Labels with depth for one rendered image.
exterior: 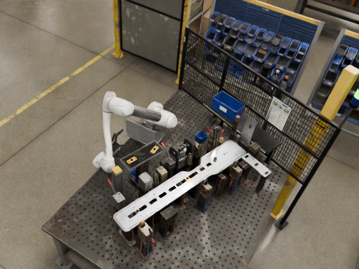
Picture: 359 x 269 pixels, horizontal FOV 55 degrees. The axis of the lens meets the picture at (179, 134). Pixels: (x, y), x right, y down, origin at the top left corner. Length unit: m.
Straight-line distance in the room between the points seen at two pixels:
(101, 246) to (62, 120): 2.40
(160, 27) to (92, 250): 3.43
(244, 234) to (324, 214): 1.55
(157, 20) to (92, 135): 1.93
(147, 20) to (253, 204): 3.23
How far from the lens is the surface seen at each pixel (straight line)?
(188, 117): 3.97
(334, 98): 3.03
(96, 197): 3.27
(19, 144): 4.79
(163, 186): 2.94
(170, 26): 5.20
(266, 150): 3.37
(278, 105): 3.32
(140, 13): 5.45
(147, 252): 2.88
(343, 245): 4.38
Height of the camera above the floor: 3.39
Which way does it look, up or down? 46 degrees down
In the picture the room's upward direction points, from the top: 8 degrees clockwise
